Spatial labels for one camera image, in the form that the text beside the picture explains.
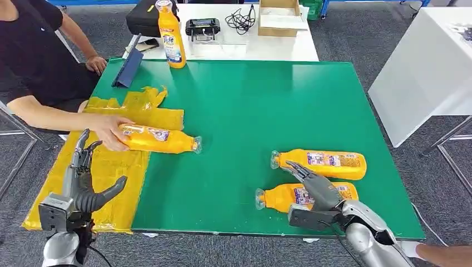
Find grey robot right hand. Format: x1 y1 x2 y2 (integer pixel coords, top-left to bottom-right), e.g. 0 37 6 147
281 160 344 212

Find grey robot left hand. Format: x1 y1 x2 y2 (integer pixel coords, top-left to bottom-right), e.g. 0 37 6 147
62 128 129 224

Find orange drink bottle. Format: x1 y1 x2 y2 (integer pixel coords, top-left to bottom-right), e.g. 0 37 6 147
270 148 368 182
254 181 360 215
116 123 203 155
155 0 188 70

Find yellow plastic sheet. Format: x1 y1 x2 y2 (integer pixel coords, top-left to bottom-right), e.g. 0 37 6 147
21 86 185 234

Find person's right hand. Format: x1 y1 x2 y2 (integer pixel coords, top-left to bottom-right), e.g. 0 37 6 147
89 114 136 153

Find green table mat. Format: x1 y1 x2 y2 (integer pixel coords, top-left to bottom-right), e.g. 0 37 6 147
90 58 426 241

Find black and white shoe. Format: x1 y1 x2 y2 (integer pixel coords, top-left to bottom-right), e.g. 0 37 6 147
398 240 422 259

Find standing person's leg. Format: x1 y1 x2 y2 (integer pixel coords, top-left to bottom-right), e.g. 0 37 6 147
415 243 472 267

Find seated person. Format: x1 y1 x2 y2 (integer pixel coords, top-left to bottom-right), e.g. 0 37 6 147
0 0 109 134

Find long white table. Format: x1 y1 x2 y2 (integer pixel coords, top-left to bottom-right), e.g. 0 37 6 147
122 3 320 63

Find white square table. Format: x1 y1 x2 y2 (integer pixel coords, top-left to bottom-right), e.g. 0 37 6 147
367 7 472 149

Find black smartphone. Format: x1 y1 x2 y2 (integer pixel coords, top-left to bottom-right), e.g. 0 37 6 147
135 38 160 53

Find open cardboard box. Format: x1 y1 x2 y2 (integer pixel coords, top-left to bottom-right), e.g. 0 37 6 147
257 0 309 38

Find green plastic crate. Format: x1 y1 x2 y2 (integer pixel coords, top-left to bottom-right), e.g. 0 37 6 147
298 0 324 21

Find black carry bag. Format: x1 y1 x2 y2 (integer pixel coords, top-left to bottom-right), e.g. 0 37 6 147
125 0 181 38

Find black handheld controller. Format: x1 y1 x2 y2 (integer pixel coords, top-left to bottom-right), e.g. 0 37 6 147
184 17 222 42

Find dark printed papers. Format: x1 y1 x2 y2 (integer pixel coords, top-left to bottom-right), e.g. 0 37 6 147
449 22 472 43

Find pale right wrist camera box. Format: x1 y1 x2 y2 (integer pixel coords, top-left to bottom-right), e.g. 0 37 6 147
288 204 350 232

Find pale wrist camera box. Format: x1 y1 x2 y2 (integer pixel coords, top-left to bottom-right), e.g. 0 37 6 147
288 204 350 232
38 193 77 233

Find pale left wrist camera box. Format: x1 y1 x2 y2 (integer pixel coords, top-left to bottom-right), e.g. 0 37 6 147
38 193 77 233

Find metal floor frame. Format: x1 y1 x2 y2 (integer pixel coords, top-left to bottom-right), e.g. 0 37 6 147
420 115 472 198
0 101 47 201

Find white floor cable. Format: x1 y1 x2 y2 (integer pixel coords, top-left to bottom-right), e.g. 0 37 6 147
410 202 450 248

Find coiled black cable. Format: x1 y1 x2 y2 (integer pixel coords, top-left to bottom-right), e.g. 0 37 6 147
224 4 257 36

